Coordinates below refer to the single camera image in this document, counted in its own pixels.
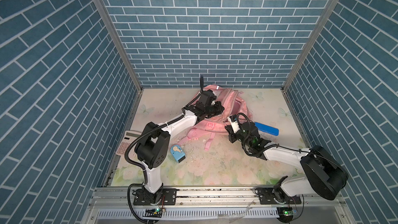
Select pink student backpack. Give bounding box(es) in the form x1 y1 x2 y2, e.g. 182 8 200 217
177 85 252 151

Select white pink calculator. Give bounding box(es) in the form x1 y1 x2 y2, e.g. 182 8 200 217
116 130 141 157

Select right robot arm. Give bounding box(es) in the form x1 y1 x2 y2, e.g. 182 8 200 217
225 113 349 204

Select blue pencil case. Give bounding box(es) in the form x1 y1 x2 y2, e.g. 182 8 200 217
255 122 279 136

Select blue pencil sharpener with crank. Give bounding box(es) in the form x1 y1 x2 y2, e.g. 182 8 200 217
171 145 186 163

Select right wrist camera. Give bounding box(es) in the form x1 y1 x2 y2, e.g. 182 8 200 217
230 117 240 133

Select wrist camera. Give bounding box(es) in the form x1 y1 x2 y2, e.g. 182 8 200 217
198 90 217 106
230 117 240 133

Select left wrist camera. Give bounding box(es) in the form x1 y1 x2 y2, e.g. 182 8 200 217
198 90 217 106

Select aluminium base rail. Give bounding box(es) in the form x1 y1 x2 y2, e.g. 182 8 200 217
82 186 324 223

